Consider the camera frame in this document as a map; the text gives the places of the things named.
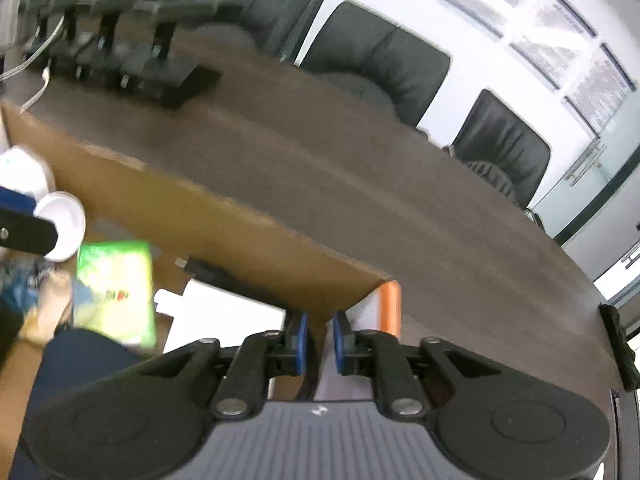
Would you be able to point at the red orange cardboard box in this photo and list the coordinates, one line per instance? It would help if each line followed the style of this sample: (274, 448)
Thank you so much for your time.
(200, 220)

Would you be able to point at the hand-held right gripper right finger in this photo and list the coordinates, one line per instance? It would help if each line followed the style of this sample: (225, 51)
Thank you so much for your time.
(342, 345)

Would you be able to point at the large white round puck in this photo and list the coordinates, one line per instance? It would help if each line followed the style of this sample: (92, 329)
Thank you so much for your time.
(67, 215)

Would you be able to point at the navy blue pouch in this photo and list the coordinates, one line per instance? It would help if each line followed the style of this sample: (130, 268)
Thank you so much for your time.
(85, 360)

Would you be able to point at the dark wooden desk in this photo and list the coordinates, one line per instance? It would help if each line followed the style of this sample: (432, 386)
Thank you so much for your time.
(350, 185)

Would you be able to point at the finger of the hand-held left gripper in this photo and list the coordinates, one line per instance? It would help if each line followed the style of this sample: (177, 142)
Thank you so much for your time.
(25, 235)

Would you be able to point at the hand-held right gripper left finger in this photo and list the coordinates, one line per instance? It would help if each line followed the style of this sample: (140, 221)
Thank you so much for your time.
(300, 342)

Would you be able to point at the white wet wipes pack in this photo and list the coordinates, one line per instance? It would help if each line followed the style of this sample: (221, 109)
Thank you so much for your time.
(22, 172)

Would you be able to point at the black leather office chair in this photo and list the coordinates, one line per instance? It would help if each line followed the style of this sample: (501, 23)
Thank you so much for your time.
(390, 60)
(505, 145)
(270, 5)

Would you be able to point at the black rough object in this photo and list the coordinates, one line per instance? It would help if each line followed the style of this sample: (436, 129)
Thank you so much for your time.
(622, 350)

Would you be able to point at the white power charger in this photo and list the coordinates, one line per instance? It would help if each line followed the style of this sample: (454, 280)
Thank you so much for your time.
(225, 315)

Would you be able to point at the green tissue pack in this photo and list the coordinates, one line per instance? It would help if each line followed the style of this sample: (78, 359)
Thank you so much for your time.
(115, 290)

